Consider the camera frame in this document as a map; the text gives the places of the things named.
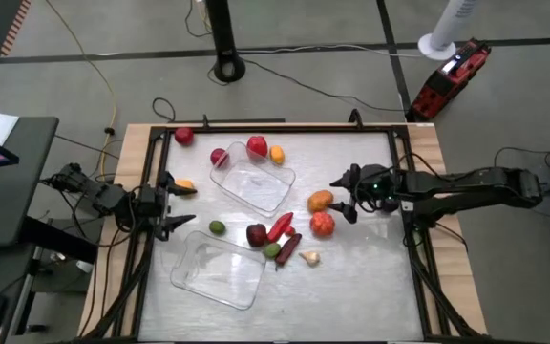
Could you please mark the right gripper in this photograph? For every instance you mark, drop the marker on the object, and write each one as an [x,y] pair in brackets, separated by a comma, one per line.
[375,186]

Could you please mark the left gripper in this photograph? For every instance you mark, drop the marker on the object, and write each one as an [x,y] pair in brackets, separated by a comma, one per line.
[153,205]

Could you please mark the orange citrus fruit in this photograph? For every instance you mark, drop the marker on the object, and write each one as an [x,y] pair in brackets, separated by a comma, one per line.
[183,182]

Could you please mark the orange brown potato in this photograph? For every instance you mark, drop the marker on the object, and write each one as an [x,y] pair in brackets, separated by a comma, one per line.
[320,201]

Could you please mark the dark green avocado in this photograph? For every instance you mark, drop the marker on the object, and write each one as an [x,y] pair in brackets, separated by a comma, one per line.
[217,227]

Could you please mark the dark red apple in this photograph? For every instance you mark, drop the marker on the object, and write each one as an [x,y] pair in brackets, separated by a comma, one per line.
[218,156]

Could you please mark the bright red apple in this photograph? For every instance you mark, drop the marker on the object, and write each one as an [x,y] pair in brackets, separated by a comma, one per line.
[184,136]

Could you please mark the clear plastic basket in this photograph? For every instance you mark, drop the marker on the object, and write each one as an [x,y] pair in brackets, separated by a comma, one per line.
[217,270]
[256,186]

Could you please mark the white garlic bulb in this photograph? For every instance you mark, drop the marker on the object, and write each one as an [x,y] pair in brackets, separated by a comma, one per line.
[310,258]

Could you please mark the red chili pepper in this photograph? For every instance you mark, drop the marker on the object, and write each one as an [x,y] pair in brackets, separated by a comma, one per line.
[280,225]

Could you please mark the dark purple long vegetable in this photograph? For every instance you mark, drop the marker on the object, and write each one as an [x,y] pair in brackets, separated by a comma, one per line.
[288,248]

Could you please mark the maroon round fruit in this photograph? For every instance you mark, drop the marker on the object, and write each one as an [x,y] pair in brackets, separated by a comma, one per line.
[256,235]

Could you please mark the green lime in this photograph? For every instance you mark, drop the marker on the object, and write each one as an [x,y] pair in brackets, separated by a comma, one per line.
[271,250]

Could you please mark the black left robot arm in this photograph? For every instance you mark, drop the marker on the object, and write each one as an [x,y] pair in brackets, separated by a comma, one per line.
[98,196]

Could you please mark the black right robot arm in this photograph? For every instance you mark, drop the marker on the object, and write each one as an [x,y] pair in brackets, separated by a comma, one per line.
[471,188]

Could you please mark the grey desk base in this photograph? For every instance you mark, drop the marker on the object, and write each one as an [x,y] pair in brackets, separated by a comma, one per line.
[60,277]

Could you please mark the red black tool case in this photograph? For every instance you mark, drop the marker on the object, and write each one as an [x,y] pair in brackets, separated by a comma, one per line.
[447,81]

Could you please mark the dark grey desk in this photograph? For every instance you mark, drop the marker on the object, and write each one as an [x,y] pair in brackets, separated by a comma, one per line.
[7,205]

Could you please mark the black pole stand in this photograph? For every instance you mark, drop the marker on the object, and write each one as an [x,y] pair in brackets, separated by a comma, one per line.
[223,38]

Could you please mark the white tower fan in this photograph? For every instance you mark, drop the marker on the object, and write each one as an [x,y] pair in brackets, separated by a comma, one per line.
[449,26]

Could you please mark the black metal table frame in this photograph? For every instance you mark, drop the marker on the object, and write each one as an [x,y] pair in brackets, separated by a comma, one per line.
[265,129]

